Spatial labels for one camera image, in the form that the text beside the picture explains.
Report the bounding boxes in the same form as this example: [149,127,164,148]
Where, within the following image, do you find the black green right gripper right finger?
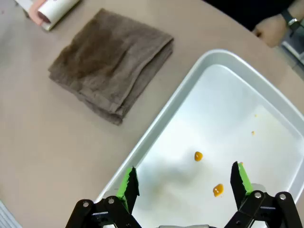
[223,161,304,228]

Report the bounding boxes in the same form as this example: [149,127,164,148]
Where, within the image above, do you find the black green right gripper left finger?
[65,166,141,228]

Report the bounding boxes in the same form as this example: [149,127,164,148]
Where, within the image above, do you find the brown towel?
[48,8,174,126]

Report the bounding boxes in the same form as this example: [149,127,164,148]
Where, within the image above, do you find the person's left forearm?
[286,0,304,19]

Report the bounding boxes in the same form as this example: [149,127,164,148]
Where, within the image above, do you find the person's left hand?
[252,13,288,48]

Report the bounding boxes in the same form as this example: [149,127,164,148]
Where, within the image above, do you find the silver metal tray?
[94,49,304,228]

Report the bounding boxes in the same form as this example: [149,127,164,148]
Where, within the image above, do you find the black wristwatch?
[281,9,301,30]

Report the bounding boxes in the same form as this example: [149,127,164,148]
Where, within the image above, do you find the black trousers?
[204,0,295,31]

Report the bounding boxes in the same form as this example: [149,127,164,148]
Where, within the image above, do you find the white folding stand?
[14,0,81,31]

